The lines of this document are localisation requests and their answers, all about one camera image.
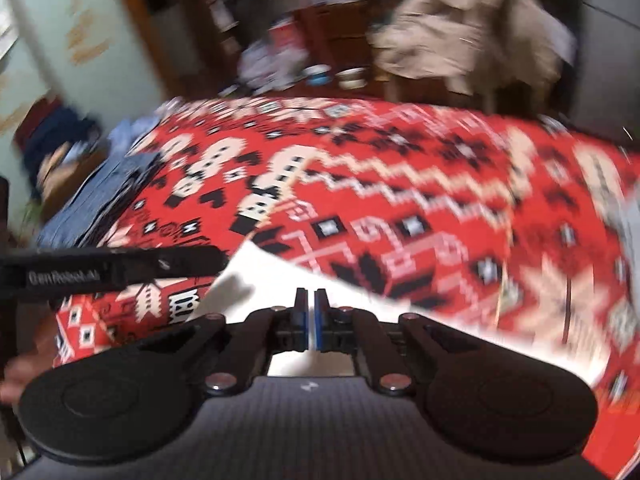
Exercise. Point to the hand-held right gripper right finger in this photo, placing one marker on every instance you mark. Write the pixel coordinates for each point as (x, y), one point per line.
(320, 327)

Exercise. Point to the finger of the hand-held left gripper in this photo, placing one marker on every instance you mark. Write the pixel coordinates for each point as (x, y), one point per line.
(175, 262)

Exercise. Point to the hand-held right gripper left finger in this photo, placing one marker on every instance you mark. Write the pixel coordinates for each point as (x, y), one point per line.
(301, 327)

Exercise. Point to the white knit vest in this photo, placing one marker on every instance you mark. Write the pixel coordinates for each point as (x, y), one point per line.
(280, 285)

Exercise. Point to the person's left hand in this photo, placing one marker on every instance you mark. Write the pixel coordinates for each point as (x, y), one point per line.
(17, 375)

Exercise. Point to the blue jeans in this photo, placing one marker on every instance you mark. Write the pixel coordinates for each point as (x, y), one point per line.
(90, 205)

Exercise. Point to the red patterned blanket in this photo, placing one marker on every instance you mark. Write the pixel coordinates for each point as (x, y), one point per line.
(425, 185)

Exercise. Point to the white printed plastic bag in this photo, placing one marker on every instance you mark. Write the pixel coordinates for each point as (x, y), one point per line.
(267, 67)

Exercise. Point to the blue white mug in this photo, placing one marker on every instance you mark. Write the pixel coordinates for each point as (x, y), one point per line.
(317, 75)

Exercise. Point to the white bowl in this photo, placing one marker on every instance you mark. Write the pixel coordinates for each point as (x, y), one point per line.
(351, 79)

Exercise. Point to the red paper box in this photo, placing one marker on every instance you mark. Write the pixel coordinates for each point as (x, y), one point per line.
(284, 36)

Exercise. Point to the wooden drawer cabinet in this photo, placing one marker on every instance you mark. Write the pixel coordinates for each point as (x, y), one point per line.
(340, 35)

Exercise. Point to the beige jacket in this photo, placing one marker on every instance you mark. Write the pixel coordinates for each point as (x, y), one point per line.
(475, 25)

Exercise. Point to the grey refrigerator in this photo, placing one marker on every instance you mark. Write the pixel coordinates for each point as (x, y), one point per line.
(610, 35)

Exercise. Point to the wooden door frame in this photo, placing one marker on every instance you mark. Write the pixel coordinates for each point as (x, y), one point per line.
(145, 25)

